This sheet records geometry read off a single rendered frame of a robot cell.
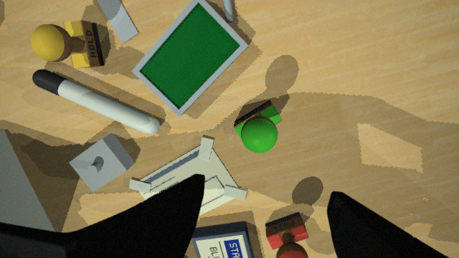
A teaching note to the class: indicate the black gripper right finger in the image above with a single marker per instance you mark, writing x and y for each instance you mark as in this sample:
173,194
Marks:
359,232

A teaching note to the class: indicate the white marker with black cap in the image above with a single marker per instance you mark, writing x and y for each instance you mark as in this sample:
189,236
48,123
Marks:
96,102

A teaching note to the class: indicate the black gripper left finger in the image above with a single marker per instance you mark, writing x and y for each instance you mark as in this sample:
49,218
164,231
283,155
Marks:
159,227

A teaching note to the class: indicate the grey flat bar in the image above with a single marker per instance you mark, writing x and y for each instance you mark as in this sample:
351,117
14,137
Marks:
120,20

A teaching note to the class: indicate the yellow rubber stamp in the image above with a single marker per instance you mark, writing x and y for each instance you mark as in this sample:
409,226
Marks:
79,40

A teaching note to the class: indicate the white inspection card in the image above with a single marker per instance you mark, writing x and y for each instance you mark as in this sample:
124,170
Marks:
219,187

